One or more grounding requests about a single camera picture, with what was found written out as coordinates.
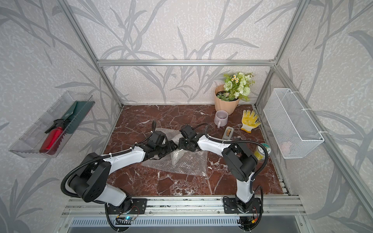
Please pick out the clear plastic wall bin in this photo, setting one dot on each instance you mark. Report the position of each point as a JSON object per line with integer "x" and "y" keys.
{"x": 29, "y": 144}

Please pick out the pale pink mug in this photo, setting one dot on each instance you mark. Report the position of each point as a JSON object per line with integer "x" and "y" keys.
{"x": 221, "y": 118}

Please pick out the aluminium mounting rail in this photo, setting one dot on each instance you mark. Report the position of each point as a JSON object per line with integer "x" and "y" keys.
{"x": 273, "y": 205}

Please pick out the red handled pruning shears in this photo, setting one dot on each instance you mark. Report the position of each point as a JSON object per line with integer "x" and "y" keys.
{"x": 54, "y": 138}

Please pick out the green garden trowel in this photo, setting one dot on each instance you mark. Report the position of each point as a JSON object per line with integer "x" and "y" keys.
{"x": 75, "y": 115}

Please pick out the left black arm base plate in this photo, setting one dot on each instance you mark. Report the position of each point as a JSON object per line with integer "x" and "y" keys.
{"x": 136, "y": 206}

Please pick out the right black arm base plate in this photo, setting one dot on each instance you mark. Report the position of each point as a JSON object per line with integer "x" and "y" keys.
{"x": 236, "y": 206}

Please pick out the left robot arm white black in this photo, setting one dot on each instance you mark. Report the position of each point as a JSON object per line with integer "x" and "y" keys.
{"x": 88, "y": 181}

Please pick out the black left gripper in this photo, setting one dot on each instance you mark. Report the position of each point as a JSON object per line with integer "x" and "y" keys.
{"x": 171, "y": 147}

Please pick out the clear bubble wrap sheet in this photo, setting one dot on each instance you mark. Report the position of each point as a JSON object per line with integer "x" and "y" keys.
{"x": 182, "y": 162}

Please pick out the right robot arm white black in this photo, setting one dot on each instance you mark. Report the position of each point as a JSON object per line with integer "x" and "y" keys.
{"x": 240, "y": 160}

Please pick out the small grey tray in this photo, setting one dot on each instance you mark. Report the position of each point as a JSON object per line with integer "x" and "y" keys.
{"x": 228, "y": 133}

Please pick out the yellow work glove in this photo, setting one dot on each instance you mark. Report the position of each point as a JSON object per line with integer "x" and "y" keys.
{"x": 249, "y": 121}

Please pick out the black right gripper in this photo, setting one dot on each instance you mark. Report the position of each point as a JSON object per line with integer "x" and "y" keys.
{"x": 181, "y": 140}

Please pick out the terracotta flower pot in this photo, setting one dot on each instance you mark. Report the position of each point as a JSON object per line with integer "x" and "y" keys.
{"x": 228, "y": 107}

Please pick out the white wire mesh basket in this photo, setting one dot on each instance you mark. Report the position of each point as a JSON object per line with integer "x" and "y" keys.
{"x": 294, "y": 131}

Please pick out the green white artificial flowers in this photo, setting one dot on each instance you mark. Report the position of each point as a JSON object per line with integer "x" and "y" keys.
{"x": 236, "y": 87}

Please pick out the green tape roll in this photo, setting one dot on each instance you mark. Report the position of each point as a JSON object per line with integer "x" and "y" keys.
{"x": 260, "y": 154}

